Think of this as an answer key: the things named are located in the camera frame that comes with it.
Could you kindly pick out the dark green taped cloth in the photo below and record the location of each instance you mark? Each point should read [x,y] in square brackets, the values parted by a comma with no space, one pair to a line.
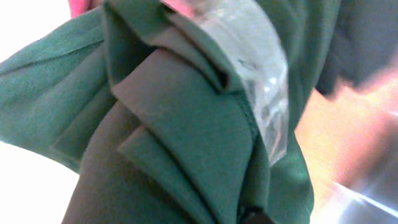
[185,111]

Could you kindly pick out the pink shirt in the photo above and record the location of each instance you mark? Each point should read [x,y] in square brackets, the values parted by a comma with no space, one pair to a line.
[78,7]

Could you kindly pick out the clear plastic storage container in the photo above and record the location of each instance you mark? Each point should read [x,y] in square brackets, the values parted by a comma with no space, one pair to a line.
[354,170]

